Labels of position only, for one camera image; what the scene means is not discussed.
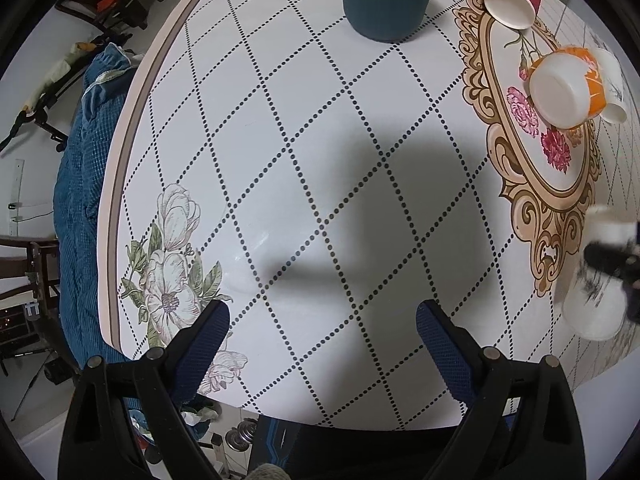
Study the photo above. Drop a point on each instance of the orange and white bowl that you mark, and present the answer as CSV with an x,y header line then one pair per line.
x,y
562,87

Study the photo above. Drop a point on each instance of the black and blue box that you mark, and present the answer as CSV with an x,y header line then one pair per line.
x,y
274,442

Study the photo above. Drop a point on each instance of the blue quilt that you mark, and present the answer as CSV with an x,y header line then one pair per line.
x,y
82,200

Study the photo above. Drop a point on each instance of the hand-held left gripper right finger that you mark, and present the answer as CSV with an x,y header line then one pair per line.
x,y
442,342

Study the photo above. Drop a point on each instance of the white mug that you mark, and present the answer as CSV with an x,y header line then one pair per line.
x,y
614,85

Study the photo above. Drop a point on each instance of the brown wooden chair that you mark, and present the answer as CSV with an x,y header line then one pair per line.
x,y
35,265

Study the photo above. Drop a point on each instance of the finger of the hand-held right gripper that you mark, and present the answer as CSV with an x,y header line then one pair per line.
x,y
607,259

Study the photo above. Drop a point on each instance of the black tripod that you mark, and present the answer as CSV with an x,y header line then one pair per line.
x,y
47,370

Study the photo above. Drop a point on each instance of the metal dumbbell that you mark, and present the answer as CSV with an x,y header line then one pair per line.
x,y
241,435

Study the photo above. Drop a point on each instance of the white printed cup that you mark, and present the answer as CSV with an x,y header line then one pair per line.
x,y
597,305

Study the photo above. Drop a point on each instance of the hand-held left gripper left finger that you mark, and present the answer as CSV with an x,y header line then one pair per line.
x,y
202,345

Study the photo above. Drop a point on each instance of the black stand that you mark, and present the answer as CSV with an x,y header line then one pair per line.
x,y
37,120

